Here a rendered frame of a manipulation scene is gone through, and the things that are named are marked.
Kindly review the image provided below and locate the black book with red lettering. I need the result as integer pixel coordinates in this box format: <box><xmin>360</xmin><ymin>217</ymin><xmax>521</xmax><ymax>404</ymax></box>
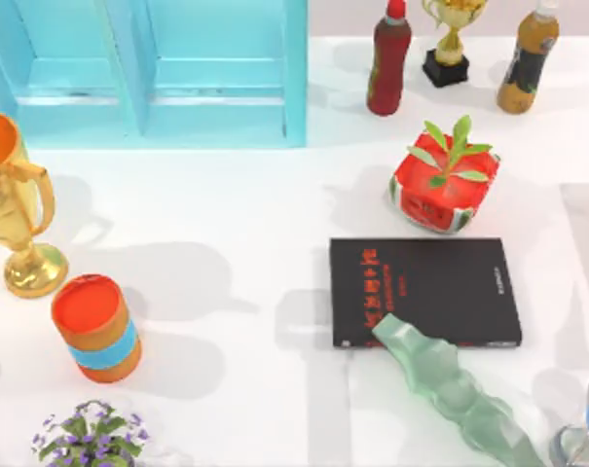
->
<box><xmin>329</xmin><ymin>236</ymin><xmax>524</xmax><ymax>349</ymax></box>

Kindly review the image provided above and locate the red watermelon plant pot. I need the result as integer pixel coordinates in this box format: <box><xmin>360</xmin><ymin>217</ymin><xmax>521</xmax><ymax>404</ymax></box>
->
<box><xmin>389</xmin><ymin>115</ymin><xmax>501</xmax><ymax>235</ymax></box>

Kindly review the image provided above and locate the light blue rack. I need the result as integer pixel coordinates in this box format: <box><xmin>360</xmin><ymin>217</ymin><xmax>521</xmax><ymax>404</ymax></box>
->
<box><xmin>0</xmin><ymin>0</ymin><xmax>309</xmax><ymax>151</ymax></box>

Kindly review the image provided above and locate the red bottle with red cap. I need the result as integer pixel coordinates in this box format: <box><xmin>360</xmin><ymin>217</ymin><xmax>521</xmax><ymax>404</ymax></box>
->
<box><xmin>366</xmin><ymin>0</ymin><xmax>415</xmax><ymax>117</ymax></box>

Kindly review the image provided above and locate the orange can with blue band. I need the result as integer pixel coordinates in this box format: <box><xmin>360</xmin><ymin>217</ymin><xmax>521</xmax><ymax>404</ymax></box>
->
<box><xmin>50</xmin><ymin>273</ymin><xmax>143</xmax><ymax>384</ymax></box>

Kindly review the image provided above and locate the small gold trophy black base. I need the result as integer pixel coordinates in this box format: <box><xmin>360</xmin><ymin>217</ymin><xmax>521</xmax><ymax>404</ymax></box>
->
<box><xmin>422</xmin><ymin>0</ymin><xmax>476</xmax><ymax>90</ymax></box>

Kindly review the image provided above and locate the amber bottle with dark label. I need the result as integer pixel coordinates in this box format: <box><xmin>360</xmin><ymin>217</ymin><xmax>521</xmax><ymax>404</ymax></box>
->
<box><xmin>496</xmin><ymin>0</ymin><xmax>561</xmax><ymax>116</ymax></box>

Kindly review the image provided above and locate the purple flower plant pot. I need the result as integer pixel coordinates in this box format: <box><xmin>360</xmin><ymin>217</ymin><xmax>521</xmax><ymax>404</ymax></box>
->
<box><xmin>31</xmin><ymin>399</ymin><xmax>150</xmax><ymax>467</ymax></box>

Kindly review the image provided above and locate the large gold trophy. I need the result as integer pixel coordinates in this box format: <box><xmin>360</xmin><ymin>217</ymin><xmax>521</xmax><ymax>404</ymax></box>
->
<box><xmin>0</xmin><ymin>110</ymin><xmax>70</xmax><ymax>299</ymax></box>

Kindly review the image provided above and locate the clear bottle with blue label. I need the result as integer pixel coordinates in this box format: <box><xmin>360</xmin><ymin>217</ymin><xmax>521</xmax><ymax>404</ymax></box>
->
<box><xmin>549</xmin><ymin>372</ymin><xmax>589</xmax><ymax>467</ymax></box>

